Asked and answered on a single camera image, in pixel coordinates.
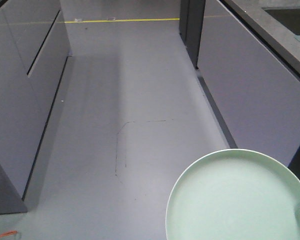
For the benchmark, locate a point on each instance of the grey left cabinet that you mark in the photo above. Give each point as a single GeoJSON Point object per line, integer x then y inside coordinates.
{"type": "Point", "coordinates": [34, 47]}

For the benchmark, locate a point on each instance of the grey right counter cabinet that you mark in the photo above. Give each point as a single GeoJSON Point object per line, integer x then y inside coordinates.
{"type": "Point", "coordinates": [254, 93]}

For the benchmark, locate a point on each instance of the light green round plate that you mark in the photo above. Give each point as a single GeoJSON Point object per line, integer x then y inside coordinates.
{"type": "Point", "coordinates": [234, 194]}

